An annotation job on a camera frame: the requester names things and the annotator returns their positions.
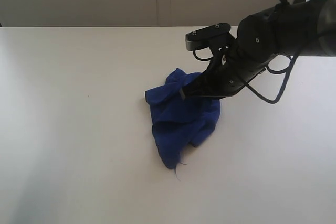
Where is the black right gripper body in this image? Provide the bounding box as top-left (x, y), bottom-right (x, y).
top-left (202, 14), bottom-right (278, 97)

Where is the blue towel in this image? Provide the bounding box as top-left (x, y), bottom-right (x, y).
top-left (144, 68), bottom-right (221, 170)

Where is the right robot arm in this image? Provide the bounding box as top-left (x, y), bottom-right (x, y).
top-left (180, 0), bottom-right (335, 99)

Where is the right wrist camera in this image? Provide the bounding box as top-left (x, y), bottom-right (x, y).
top-left (185, 23), bottom-right (235, 61)

